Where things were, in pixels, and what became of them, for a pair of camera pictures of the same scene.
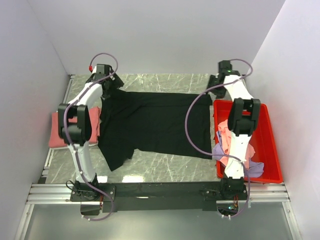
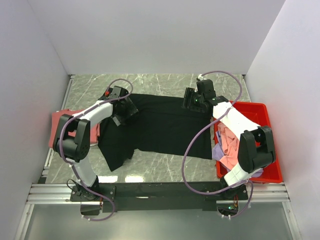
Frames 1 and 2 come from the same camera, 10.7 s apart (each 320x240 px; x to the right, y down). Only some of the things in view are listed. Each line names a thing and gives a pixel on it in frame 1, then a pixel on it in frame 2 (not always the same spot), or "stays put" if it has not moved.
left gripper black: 117,83 to 131,110
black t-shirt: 176,123 stays put
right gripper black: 220,94 to 190,93
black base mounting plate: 172,196 stays put
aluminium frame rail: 256,193 stays put
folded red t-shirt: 55,140 stays put
